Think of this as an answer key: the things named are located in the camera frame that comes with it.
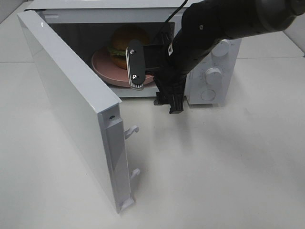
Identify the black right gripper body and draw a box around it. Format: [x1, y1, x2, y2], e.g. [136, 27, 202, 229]
[143, 42, 187, 114]

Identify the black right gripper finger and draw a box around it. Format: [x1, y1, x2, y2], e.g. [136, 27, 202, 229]
[152, 31, 172, 47]
[126, 40, 145, 90]

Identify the burger with lettuce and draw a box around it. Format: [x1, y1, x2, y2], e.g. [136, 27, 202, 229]
[107, 24, 150, 70]

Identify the pink plate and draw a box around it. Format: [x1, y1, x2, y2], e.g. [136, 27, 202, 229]
[91, 45, 155, 86]

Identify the round white door button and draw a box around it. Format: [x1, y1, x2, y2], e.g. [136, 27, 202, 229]
[201, 89, 216, 102]

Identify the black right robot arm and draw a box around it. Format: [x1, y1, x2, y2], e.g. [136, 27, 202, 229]
[126, 0, 305, 114]

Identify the lower white microwave knob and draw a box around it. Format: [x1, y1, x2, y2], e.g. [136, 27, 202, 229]
[205, 67, 223, 85]

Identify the white microwave knob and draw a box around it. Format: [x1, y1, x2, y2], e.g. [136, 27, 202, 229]
[211, 40, 230, 57]
[205, 67, 223, 85]

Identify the upper white microwave knob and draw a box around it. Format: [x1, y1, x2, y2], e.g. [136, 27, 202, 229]
[211, 40, 230, 57]

